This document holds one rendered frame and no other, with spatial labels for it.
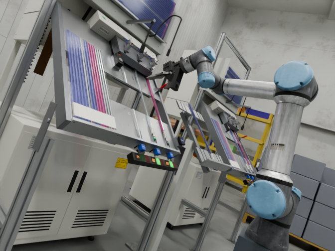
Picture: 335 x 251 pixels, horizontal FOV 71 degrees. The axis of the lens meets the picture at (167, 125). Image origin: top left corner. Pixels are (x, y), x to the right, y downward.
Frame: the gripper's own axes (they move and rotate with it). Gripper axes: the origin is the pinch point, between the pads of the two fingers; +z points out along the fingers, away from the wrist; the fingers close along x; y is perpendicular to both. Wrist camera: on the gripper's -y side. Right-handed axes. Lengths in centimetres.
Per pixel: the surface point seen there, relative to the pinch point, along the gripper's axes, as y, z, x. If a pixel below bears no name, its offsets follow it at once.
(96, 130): -35, 3, 36
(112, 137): -35.6, 4.4, 26.8
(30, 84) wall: 147, 275, -47
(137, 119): -21.5, 6.3, 9.1
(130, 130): -29.4, 4.4, 15.9
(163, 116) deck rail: -9.8, 10.0, -18.9
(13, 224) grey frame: -66, 24, 52
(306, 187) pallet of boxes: -43, -24, -289
